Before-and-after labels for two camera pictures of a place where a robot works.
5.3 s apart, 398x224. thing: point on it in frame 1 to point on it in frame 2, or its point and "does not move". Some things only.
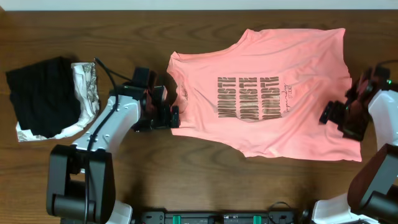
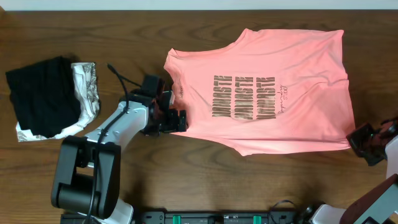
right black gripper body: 352,119 to 369,144
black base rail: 219,217 does not move
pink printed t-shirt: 267,92 does not move
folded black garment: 45,96 does not move
